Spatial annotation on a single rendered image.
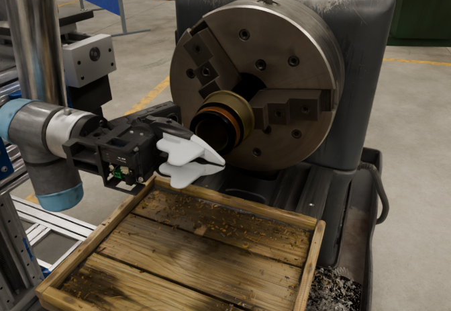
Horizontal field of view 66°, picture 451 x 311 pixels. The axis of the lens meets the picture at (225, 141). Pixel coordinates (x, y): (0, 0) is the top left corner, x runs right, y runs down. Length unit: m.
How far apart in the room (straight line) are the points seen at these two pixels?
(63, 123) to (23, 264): 0.80
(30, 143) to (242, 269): 0.37
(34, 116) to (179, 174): 0.24
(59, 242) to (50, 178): 1.08
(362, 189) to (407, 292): 0.61
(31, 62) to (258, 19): 0.38
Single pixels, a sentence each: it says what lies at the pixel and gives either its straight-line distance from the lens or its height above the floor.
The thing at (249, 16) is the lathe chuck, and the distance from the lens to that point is 0.59.
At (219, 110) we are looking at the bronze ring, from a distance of 0.51.
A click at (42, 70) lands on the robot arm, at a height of 1.13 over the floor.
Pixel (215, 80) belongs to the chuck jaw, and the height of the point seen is 1.14.
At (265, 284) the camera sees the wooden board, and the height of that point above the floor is 0.88.
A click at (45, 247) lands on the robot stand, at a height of 0.21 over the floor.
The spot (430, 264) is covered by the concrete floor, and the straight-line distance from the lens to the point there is 1.98.
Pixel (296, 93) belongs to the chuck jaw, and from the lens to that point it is 0.58.
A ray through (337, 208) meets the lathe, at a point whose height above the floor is 0.76.
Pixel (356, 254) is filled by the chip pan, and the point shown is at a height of 0.54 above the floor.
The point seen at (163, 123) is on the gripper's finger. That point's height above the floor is 1.12.
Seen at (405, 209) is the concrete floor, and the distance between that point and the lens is 2.23.
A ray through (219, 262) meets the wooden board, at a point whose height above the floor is 0.88.
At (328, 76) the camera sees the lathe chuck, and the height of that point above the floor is 1.14.
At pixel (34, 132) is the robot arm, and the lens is 0.58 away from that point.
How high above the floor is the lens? 1.34
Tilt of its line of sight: 31 degrees down
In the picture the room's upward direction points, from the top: straight up
